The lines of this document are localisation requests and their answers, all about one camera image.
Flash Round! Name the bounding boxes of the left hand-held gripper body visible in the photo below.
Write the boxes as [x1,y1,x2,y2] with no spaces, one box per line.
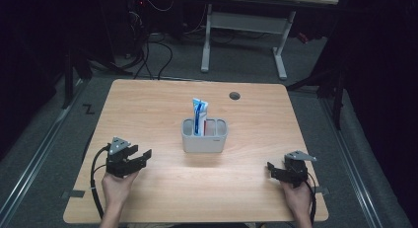
[104,136,148,180]

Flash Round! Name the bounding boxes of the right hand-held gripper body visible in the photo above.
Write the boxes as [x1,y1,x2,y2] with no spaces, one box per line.
[275,150,318,190]

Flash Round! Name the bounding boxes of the white plastic toothbrush holder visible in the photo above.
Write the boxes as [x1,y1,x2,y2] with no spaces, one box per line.
[180,117,229,154]

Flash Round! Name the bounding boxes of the blue toothbrush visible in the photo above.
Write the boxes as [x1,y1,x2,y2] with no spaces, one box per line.
[194,101,203,136]

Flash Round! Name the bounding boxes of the white and blue toothpaste tube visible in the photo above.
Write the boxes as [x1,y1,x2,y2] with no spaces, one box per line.
[191,97,209,137]

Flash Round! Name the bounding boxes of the person's left hand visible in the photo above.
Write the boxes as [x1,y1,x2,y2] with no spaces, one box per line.
[101,170,141,206]

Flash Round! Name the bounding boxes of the person's right hand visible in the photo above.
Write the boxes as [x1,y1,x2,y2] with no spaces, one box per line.
[280,180,314,220]

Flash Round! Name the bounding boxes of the black metal stand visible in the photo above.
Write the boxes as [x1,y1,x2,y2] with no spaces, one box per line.
[61,45,94,110]
[285,69,347,131]

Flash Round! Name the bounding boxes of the white-legged wooden desk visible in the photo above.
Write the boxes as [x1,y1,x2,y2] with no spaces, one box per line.
[199,0,340,81]

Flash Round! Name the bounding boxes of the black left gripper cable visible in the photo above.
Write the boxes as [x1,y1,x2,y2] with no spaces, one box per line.
[90,144,111,220]

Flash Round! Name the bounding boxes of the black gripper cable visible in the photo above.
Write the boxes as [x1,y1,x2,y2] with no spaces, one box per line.
[90,144,111,220]
[305,172,318,226]

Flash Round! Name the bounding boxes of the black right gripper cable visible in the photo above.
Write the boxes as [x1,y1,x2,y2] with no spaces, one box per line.
[305,172,318,226]

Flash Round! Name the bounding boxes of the metal floor rail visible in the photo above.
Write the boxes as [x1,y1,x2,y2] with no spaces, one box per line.
[0,79,91,220]
[318,97,384,228]

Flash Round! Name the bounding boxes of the black floor cables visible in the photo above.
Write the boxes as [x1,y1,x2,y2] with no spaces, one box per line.
[129,32,174,81]

